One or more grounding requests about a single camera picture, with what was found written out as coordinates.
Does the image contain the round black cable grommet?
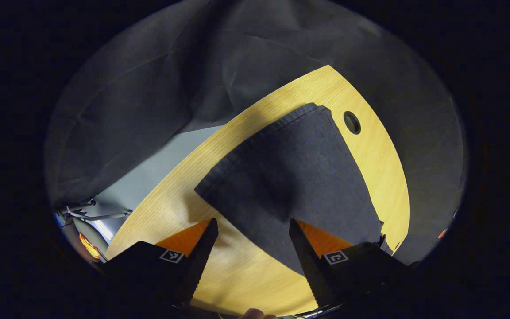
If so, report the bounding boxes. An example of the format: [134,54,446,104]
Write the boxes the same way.
[343,110,362,136]

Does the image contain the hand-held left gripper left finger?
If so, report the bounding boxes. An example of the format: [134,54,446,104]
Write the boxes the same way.
[104,217,219,307]

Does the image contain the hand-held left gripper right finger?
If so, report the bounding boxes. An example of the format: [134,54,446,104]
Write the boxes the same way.
[289,218,416,310]

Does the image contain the black backdrop cloth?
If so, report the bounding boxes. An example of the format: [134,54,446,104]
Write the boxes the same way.
[45,0,466,266]

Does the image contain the dark grey jeans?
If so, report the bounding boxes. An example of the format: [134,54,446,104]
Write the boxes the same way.
[194,102,385,276]

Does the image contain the grey metal stand legs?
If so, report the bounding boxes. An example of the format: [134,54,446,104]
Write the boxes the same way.
[55,199,133,228]

